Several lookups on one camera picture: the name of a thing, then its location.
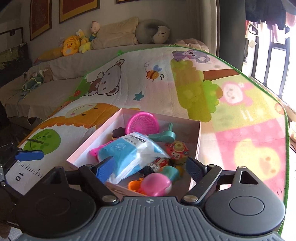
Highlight pink cardboard box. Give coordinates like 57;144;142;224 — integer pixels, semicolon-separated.
67;108;201;198

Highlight grey neck pillow bear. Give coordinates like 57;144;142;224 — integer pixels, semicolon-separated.
135;19;170;44

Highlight blue white tissue pack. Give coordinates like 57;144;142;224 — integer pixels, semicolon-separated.
98;132;169;184

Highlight framed wall picture left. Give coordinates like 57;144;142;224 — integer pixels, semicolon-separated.
30;0;52;41

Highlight yellow chick plush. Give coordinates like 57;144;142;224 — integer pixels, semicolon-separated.
61;36;80;56

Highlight pink teal squirt toy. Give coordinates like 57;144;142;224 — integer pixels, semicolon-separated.
127;166;184;196

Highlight framed wall picture middle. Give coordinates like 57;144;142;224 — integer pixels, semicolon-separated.
59;0;100;23

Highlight beige cushion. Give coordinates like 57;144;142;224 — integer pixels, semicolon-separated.
91;16;139;50

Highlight beige covered sofa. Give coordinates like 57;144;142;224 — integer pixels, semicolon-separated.
1;46;218;130

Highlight green toy crank handle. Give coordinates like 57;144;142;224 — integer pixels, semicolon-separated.
148;123;176;143

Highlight small white yogurt bottle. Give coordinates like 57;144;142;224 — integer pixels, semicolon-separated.
139;158;171;176

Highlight red toy camera keychain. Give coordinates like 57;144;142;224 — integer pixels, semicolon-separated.
165;141;189;165

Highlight small doll plush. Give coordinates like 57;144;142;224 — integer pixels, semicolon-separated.
89;21;101;42

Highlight pink yellow toy cake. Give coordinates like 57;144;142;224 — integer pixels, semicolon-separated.
111;127;126;141

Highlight colourful cartoon play mat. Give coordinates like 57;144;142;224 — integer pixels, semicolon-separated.
4;45;291;235

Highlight pink plastic toy basket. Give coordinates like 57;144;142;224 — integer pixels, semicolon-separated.
125;111;159;135

